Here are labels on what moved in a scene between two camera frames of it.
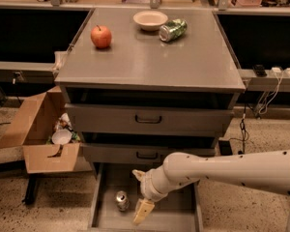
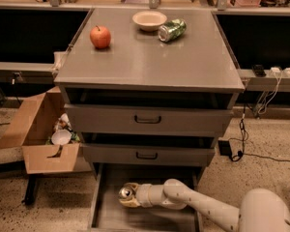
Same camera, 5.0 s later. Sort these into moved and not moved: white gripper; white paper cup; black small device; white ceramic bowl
Moved: white gripper
Not moved: black small device; white ceramic bowl; white paper cup
